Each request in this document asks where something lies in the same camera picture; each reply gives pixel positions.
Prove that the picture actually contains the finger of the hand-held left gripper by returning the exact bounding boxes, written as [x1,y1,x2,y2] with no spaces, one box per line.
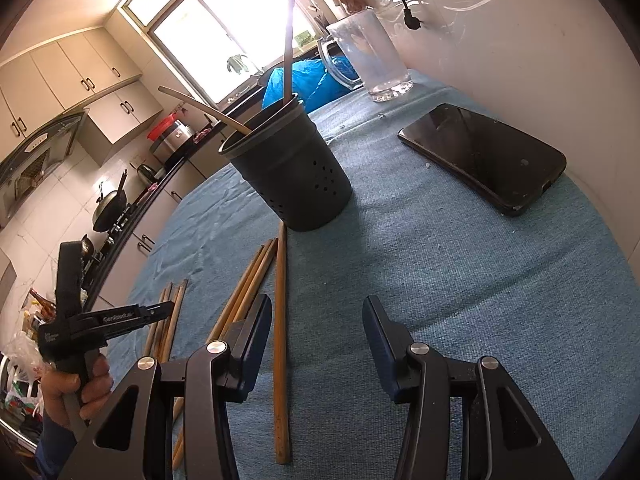
[102,301,176,332]

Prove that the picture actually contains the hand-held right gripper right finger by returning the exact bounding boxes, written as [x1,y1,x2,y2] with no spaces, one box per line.
[362,296,576,480]

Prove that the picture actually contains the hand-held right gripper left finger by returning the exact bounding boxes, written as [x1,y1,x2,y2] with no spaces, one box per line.
[57,294,273,480]

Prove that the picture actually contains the light wooden chopstick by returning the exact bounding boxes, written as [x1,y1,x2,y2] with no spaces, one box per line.
[171,238,279,471]
[172,244,266,423]
[151,282,176,361]
[272,221,292,465]
[160,279,190,363]
[144,286,168,358]

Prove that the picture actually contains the dark grey utensil holder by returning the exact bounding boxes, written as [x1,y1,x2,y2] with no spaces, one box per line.
[217,92,353,232]

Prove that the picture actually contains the dark wooden chopstick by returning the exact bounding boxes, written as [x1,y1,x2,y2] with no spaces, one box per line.
[158,86,253,136]
[282,0,297,98]

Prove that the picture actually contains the person's left forearm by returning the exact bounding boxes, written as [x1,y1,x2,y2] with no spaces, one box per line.
[34,412,78,480]

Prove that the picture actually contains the person's left hand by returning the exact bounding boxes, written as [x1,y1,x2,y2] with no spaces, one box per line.
[40,354,114,429]

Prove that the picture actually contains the condiment bottles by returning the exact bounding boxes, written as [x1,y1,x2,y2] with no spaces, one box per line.
[20,287,58,333]

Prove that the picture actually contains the white plastic bag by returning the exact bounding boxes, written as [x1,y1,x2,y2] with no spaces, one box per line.
[0,330,48,386]

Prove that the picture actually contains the gas stove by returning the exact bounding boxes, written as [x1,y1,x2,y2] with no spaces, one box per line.
[92,210,138,261]

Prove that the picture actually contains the cream base cabinets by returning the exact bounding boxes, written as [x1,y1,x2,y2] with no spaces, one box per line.
[92,132,273,311]

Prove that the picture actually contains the blue tablecloth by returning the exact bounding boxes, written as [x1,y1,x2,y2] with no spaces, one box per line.
[97,67,632,480]

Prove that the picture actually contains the black wok with lid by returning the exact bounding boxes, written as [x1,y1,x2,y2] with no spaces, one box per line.
[91,170,132,233]

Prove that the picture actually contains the black kitchen countertop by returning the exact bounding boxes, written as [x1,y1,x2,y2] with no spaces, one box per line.
[82,77,273,306]

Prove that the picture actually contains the steel rice cooker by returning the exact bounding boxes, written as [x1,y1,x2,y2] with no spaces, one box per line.
[150,122,195,161]

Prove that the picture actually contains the range hood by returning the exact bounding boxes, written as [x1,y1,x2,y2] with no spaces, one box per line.
[0,110,90,231]

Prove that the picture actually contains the red plastic basin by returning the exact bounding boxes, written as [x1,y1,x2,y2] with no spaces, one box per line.
[147,115,181,142]

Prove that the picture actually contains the black smartphone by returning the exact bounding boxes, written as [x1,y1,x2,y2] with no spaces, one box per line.
[397,103,568,218]

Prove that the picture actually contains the blue plastic bag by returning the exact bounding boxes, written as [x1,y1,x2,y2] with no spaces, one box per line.
[261,56,361,115]

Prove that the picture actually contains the kitchen window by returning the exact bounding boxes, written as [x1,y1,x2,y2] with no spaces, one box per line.
[117,0,346,106]

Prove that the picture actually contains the clear glass measuring jug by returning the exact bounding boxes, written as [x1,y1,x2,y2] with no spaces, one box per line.
[316,8,415,104]

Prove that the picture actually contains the small cream wall cabinet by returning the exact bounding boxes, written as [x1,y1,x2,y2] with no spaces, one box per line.
[85,81,166,166]

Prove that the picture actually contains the cream wall cabinet row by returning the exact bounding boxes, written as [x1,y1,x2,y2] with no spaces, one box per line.
[0,26,143,138]

